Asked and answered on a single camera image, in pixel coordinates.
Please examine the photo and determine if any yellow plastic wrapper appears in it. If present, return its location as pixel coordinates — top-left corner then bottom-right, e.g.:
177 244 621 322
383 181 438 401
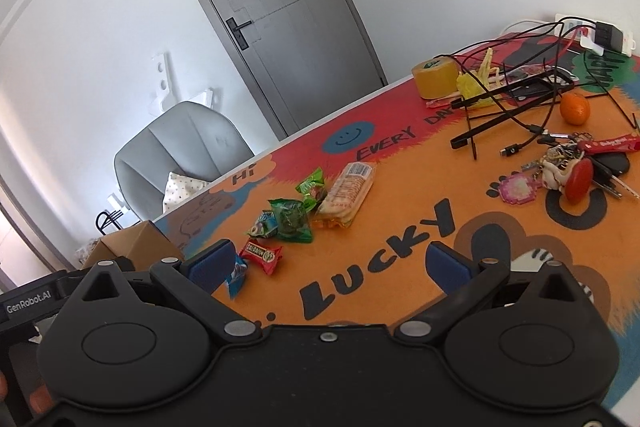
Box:
455 48 501 109

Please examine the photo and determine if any cardboard box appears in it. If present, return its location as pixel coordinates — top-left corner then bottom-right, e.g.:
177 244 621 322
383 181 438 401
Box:
80 221 187 272

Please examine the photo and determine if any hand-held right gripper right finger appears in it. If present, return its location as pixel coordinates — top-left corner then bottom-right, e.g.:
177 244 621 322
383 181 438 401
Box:
395 243 586 345

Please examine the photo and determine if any pink keychain charm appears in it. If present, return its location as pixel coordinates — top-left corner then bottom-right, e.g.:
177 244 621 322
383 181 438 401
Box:
489 172 543 206

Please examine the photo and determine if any white power strip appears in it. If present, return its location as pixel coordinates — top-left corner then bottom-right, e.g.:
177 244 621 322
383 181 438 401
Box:
554 13 638 56

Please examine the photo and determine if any black door handle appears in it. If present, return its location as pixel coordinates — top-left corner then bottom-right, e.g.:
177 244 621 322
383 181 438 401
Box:
225 17 255 52

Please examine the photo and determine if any white dotted pillow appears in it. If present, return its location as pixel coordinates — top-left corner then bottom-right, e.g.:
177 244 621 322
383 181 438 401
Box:
162 172 211 214

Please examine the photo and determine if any grey door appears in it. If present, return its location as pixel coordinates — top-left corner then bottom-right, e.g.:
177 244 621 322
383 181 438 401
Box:
157 0 388 142

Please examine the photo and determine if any red lanyard strap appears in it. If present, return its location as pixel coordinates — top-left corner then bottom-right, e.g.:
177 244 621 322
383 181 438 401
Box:
575 133 640 154

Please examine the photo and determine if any orange fruit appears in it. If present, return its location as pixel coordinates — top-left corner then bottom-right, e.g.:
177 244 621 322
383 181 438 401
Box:
559 93 592 126

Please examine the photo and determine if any beige figurine keychain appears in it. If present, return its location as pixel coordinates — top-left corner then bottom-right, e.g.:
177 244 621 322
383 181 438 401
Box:
542 144 576 190

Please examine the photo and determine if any blue round-print snack packet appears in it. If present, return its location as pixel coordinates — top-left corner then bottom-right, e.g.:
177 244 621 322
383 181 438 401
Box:
247 209 278 239

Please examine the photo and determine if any red snack packet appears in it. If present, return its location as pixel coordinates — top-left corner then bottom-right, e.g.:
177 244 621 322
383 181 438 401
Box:
239 239 283 276

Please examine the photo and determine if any grey upholstered chair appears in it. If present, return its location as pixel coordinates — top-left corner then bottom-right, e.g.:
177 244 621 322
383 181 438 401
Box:
114 101 256 223

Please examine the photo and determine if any large green snack packet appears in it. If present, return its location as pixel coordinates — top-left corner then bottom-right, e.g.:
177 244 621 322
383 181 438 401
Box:
268 198 313 243

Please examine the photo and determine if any small green snack packet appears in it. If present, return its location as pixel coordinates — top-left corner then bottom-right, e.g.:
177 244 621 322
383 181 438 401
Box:
296 168 328 212

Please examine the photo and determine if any yellow tape roll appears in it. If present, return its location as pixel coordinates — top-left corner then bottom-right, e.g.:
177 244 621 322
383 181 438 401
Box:
411 58 461 100

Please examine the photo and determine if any bunch of keys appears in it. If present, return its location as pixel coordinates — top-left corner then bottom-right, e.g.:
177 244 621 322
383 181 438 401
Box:
592 152 640 202

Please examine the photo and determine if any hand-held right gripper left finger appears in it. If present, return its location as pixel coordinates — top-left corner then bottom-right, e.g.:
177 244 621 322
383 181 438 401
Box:
75 241 263 348

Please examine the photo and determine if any black charger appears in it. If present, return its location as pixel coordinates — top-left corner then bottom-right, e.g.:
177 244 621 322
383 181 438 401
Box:
594 22 626 54

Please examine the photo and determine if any black charging cable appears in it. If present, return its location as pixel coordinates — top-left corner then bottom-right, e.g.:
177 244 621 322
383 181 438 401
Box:
435 21 640 158

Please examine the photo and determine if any red oval keychain charm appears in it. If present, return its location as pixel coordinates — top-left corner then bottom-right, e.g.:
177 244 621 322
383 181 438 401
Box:
565 158 595 204

